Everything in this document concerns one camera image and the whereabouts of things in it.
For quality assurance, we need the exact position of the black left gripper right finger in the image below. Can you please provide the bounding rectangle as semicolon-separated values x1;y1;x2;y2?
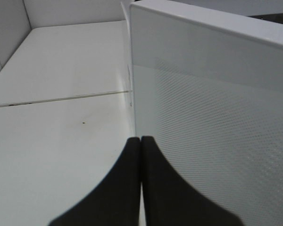
141;136;243;226

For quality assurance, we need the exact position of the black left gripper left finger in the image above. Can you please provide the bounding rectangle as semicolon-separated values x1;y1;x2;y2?
50;137;141;226

